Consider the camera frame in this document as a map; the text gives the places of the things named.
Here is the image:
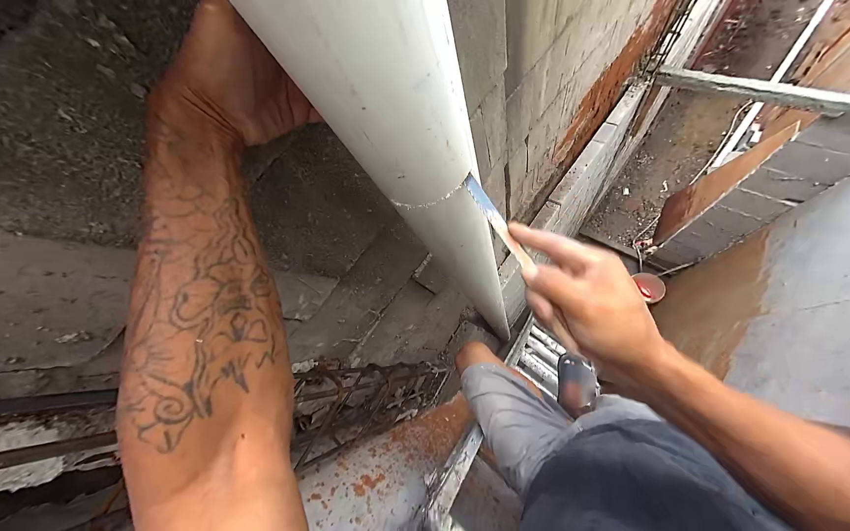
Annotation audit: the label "person's left hand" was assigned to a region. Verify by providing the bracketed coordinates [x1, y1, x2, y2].
[149, 0, 324, 147]

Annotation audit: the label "person's right hand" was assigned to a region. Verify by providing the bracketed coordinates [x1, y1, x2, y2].
[508, 221, 667, 379]

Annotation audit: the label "thin saw blade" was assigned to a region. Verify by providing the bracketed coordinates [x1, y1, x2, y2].
[465, 173, 581, 355]

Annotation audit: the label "white plastic pipe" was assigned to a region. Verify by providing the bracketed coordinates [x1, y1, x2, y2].
[229, 0, 512, 342]

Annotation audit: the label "person's left forearm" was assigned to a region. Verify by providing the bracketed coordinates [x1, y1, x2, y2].
[117, 85, 309, 531]

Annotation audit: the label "person's right forearm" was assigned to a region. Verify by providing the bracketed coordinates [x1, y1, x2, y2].
[613, 339, 850, 531]

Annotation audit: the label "person's legs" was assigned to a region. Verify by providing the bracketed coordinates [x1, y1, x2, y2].
[455, 341, 666, 502]

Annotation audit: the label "brown wooden board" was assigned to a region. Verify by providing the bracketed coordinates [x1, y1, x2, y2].
[650, 111, 821, 247]

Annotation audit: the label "metal ladder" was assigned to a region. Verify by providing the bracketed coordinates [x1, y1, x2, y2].
[422, 311, 603, 531]

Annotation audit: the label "person's body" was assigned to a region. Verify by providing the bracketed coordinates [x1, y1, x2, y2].
[519, 417, 796, 531]

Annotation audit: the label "rusty rebar cage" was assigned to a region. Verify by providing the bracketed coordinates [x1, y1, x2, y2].
[292, 360, 464, 473]

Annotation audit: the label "long thin white bar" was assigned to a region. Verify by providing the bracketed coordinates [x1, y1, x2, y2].
[711, 0, 836, 171]

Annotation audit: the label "thin white cable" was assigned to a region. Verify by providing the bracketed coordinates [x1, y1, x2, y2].
[636, 100, 755, 275]

